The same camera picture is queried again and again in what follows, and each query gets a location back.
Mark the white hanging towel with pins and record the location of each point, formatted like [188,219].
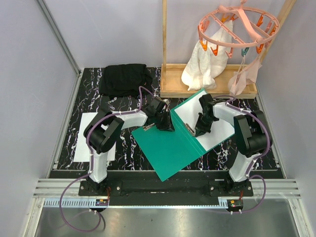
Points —
[204,66]

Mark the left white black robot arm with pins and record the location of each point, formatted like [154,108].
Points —
[103,131]

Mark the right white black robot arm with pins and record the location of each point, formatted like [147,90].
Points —
[251,132]

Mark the pink hanging mesh cloth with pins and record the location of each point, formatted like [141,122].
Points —
[246,76]

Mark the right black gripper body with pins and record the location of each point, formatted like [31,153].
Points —
[209,118]

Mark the green file folder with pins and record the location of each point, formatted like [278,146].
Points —
[169,152]

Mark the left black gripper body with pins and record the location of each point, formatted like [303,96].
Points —
[156,115]

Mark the pink round clip hanger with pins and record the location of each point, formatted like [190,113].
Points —
[248,27]

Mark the metal folder binding clasp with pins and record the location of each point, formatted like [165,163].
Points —
[192,132]

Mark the wooden rack frame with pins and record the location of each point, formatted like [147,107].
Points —
[171,85]

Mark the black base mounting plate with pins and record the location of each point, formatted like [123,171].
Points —
[186,188]

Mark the black folded cloth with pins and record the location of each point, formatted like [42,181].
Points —
[124,80]

